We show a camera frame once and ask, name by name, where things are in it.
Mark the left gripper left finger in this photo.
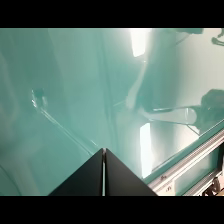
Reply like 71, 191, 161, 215
48, 148, 104, 197

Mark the silver frame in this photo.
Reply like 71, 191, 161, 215
147, 129, 224, 197

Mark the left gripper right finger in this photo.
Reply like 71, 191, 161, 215
104, 148, 158, 197

